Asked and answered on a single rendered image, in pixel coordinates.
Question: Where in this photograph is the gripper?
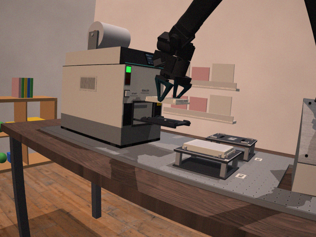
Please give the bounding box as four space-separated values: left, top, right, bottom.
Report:
155 56 192 102

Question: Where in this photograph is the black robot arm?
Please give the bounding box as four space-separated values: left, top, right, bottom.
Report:
152 0 316 73

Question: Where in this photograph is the grey cylinder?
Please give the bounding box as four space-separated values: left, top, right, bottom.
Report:
87 21 131 49

